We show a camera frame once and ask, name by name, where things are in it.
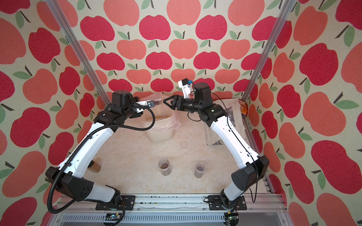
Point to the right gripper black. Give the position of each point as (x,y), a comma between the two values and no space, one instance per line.
(176,102)

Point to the right clear jar of rosebuds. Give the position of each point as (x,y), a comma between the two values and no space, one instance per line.
(199,170)

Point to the left aluminium corner post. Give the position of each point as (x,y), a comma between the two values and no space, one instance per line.
(78,49)

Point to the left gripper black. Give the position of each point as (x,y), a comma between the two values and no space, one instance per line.
(137,114)

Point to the orange snack packet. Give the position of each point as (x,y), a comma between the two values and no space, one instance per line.
(243,107)

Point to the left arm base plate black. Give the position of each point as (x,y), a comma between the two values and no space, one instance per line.
(124,202)

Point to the clear jar lid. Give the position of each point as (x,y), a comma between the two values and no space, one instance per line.
(183,145)

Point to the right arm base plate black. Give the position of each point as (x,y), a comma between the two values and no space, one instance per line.
(220,203)

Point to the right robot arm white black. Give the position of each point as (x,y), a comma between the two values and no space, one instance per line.
(252,167)

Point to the pink plastic bin liner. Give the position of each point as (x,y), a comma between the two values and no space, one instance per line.
(158,95)

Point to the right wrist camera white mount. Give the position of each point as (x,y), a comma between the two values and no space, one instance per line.
(186,86)

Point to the left clear jar of rosebuds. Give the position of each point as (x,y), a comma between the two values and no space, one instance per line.
(165,167)

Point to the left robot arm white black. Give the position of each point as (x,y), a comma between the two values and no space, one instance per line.
(67,180)

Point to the right aluminium corner post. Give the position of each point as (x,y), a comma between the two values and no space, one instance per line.
(269,45)

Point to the brown jar black lid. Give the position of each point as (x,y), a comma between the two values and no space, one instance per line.
(94,166)

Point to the aluminium corner post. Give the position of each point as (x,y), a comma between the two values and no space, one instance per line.
(78,49)
(269,45)

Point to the cream trash bin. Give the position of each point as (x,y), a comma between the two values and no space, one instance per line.
(162,129)

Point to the tall clear jar of rosebuds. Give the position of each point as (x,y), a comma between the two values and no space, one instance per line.
(154,103)

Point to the aluminium front rail frame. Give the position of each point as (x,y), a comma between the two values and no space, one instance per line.
(177,210)

